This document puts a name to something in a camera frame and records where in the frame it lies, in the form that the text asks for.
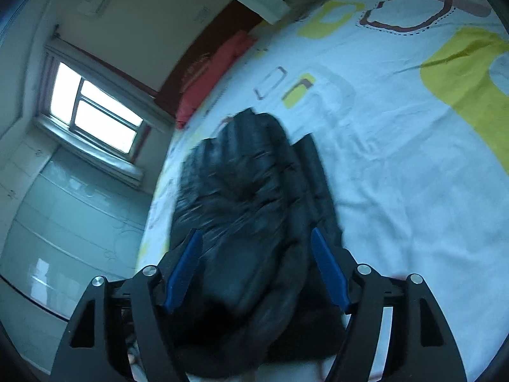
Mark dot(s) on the patterned orange cushion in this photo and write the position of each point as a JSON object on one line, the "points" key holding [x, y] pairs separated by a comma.
{"points": [[194, 71]]}

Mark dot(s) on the patterned white bed sheet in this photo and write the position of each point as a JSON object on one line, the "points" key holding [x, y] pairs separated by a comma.
{"points": [[407, 101]]}

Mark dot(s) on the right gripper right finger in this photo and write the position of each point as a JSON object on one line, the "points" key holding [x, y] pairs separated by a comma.
{"points": [[421, 346]]}

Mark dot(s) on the dark wooden headboard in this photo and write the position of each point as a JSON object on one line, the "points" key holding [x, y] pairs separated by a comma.
{"points": [[234, 17]]}

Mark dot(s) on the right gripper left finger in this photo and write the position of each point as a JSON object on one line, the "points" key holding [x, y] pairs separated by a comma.
{"points": [[94, 346]]}

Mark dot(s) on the black quilted down jacket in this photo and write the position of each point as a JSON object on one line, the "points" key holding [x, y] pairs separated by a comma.
{"points": [[258, 296]]}

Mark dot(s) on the red pillow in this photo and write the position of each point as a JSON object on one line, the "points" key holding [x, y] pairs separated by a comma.
{"points": [[201, 82]]}

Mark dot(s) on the window with brown frame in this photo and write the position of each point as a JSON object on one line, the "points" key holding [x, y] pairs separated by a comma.
{"points": [[76, 105]]}

